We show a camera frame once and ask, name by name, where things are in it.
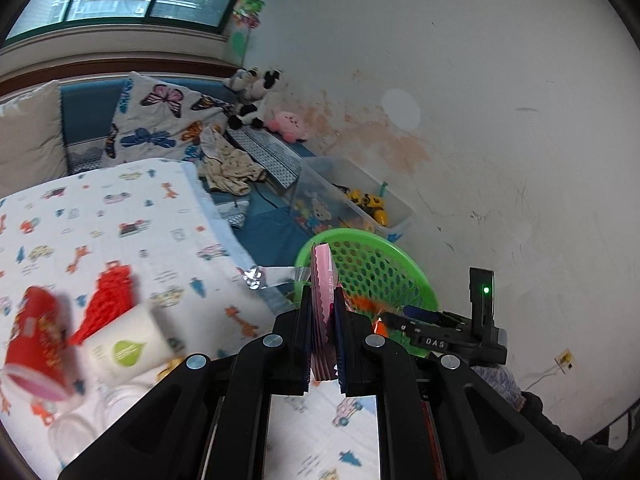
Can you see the yellow toy truck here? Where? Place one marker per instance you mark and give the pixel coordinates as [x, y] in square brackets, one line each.
[367, 202]

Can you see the pink plush toy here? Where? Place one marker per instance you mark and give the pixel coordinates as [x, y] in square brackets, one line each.
[290, 125]

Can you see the pink snack packet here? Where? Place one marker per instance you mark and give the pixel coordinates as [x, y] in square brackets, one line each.
[323, 300]

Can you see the blue white cloth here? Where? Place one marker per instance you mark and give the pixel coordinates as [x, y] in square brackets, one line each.
[235, 212]

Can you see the large butterfly print pillow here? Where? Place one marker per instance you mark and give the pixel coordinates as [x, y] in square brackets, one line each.
[155, 120]

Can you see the clear plastic bottle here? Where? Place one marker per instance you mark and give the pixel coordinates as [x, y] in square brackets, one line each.
[95, 420]

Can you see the green plastic basket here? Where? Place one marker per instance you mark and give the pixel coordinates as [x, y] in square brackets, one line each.
[380, 260]

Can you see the clear plastic toy bin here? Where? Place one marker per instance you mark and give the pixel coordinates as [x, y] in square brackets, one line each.
[330, 175]

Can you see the beige pillow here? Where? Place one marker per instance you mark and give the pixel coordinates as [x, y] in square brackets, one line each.
[27, 140]

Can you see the red paper cup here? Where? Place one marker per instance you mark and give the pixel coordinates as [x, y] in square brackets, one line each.
[37, 340]

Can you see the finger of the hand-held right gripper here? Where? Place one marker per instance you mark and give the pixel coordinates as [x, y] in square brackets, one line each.
[422, 314]
[400, 324]

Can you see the blue cushioned bench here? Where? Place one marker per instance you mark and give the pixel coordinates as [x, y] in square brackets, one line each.
[85, 110]

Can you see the white paper cup green leaf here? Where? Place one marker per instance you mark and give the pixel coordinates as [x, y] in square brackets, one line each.
[125, 345]

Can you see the black white plush cow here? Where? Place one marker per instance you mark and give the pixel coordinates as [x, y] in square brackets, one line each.
[257, 95]

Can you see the grey patterned pad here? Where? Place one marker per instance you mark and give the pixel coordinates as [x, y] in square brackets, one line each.
[272, 155]

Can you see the orange wrapper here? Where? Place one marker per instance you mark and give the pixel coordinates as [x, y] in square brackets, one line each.
[367, 306]

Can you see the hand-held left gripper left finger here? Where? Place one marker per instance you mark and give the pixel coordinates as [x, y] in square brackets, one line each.
[306, 342]

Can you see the red foam fruit net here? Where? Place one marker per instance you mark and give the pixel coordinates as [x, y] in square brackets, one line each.
[110, 290]

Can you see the colourful wall stickers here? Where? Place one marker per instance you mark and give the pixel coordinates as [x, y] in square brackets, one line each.
[245, 15]

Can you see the wall outlet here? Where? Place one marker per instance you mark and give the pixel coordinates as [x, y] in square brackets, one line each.
[565, 360]

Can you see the silver foil wrapper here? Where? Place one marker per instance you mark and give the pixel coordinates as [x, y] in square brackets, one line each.
[270, 275]

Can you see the grey white plush dog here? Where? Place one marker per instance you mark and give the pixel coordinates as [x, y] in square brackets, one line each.
[242, 80]

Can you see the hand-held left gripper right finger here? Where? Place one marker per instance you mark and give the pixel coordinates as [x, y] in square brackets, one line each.
[341, 342]

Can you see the patterned beige clothing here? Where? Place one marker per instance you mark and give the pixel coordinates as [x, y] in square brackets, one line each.
[230, 165]

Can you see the person's right forearm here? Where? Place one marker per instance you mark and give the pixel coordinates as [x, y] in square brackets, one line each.
[500, 385]

